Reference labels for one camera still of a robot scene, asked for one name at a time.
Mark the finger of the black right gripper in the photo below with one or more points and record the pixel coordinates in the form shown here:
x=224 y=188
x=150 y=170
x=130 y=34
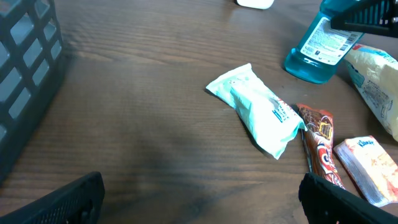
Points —
x=378 y=17

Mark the teal liquid bottle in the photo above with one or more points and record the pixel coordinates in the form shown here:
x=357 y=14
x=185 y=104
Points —
x=322 y=48

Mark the red chocolate bar wrapper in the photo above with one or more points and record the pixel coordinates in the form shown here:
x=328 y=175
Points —
x=318 y=143

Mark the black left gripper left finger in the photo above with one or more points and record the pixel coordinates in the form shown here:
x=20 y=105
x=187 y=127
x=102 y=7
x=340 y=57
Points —
x=79 y=201

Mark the light teal wipes packet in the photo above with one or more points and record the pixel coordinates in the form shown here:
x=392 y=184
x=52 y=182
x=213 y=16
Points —
x=271 y=121

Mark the white barcode scanner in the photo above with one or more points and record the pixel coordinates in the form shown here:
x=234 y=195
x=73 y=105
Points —
x=256 y=4

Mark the grey plastic lattice basket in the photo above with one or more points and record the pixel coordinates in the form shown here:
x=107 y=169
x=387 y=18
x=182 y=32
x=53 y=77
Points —
x=32 y=70

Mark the orange tissue pack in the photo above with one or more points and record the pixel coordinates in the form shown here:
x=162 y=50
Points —
x=373 y=170

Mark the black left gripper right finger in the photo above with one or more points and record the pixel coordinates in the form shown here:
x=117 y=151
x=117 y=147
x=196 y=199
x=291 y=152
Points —
x=327 y=203

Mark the large yellow snack bag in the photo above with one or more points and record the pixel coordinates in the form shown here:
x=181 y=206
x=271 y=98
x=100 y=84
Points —
x=374 y=74

